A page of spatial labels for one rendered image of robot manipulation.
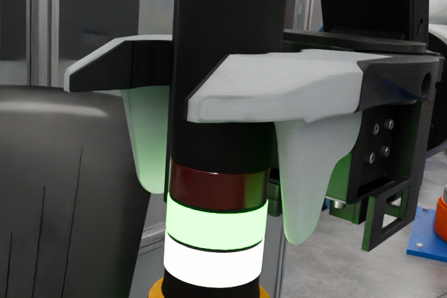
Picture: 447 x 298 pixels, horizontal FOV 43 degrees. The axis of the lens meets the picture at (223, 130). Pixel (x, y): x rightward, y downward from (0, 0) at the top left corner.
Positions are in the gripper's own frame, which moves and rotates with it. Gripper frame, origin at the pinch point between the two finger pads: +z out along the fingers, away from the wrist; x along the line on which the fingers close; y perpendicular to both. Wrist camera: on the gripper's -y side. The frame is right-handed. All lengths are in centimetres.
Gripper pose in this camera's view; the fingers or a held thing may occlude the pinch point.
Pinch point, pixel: (159, 64)
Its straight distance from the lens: 16.1
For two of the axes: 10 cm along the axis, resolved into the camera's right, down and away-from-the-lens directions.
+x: -7.9, -2.0, 5.9
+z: -6.1, 1.2, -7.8
